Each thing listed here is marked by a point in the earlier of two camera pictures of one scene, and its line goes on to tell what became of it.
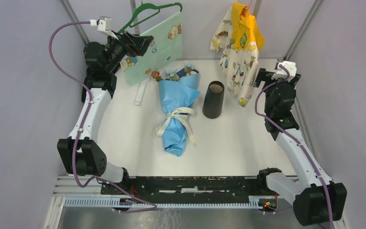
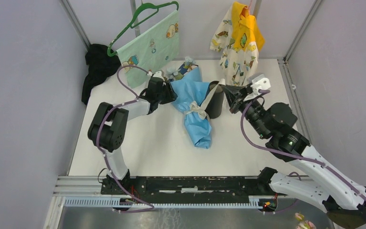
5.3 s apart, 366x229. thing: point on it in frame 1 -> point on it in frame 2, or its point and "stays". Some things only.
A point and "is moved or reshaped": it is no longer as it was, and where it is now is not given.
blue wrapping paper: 179,90 -> 190,88
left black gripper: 132,44 -> 171,95
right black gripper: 264,76 -> 236,96
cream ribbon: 187,110 -> 200,109
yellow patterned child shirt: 239,38 stays
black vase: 212,105 stays
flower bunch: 172,75 is moved or reshaped
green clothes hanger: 129,24 stays
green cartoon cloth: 166,46 stays
